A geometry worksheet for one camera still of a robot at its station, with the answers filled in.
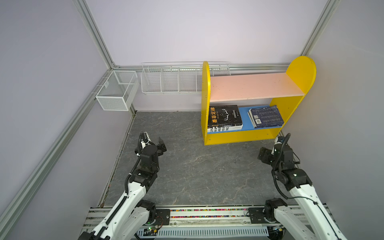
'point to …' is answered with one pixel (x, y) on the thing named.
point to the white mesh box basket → (119, 90)
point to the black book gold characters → (222, 115)
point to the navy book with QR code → (269, 116)
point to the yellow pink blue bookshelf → (253, 107)
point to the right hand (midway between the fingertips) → (269, 152)
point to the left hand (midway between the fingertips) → (152, 142)
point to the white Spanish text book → (236, 127)
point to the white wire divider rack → (177, 78)
